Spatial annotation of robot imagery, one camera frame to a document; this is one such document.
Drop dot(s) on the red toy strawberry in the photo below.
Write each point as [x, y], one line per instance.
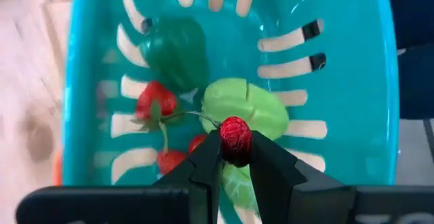
[157, 98]
[197, 142]

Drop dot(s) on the red toy cherry with stem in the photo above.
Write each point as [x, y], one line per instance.
[235, 140]

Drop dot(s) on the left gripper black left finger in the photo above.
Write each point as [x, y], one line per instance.
[203, 176]

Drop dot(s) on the light green ridged toy fruit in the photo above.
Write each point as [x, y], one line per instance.
[257, 108]

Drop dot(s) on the dark green toy bell pepper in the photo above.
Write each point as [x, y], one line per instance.
[176, 51]

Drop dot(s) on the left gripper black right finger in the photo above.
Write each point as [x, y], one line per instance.
[278, 183]

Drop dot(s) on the person's leg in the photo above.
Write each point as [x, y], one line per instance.
[418, 88]
[413, 13]

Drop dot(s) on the teal basket with orange rim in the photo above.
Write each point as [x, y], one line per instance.
[356, 81]

